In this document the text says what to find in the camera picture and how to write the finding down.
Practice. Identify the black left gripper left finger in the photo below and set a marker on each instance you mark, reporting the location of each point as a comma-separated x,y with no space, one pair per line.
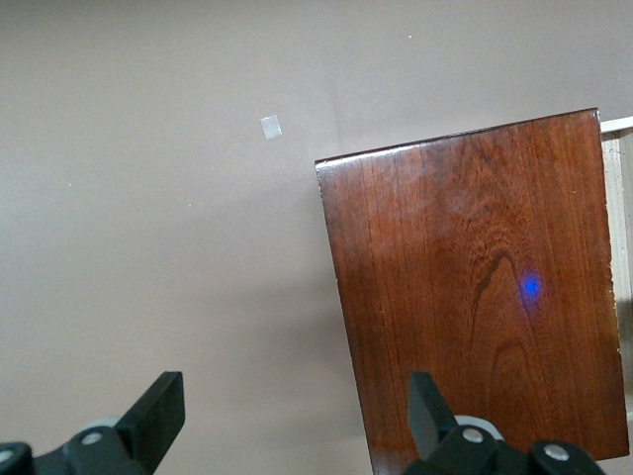
153,415

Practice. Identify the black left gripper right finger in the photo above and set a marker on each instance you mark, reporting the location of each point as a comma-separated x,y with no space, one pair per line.
425,415

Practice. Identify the dark brown wooden drawer cabinet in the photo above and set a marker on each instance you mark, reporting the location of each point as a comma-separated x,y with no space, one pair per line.
445,297

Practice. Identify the brown paper table cover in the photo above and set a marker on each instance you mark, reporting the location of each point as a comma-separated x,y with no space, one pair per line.
148,222

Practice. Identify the small grey tape patch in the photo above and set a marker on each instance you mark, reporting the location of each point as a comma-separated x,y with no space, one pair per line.
271,126

